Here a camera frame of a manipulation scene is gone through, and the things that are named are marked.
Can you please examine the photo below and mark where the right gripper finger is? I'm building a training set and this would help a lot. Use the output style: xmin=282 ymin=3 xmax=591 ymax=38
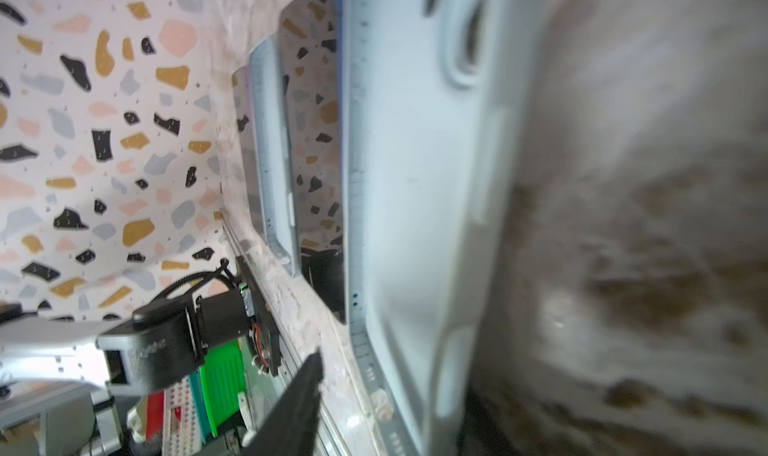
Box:
xmin=241 ymin=351 xmax=324 ymax=456

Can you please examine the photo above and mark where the grey phone case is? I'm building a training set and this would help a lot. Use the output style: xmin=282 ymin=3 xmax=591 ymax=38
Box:
xmin=341 ymin=0 xmax=548 ymax=455
xmin=248 ymin=36 xmax=301 ymax=276

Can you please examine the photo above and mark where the purple phone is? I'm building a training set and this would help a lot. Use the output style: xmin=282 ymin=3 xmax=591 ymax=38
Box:
xmin=232 ymin=66 xmax=265 ymax=237

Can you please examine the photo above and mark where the black phone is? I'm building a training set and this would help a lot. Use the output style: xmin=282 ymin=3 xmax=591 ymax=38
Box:
xmin=278 ymin=0 xmax=346 ymax=323

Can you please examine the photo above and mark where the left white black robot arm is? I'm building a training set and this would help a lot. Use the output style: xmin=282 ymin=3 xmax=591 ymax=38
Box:
xmin=1 ymin=290 xmax=250 ymax=396

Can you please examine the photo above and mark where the green circuit board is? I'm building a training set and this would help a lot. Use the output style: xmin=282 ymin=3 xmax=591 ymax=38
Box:
xmin=199 ymin=340 xmax=246 ymax=437

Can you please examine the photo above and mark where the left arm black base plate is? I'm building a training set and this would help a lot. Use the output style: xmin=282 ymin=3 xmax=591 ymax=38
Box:
xmin=235 ymin=256 xmax=282 ymax=377

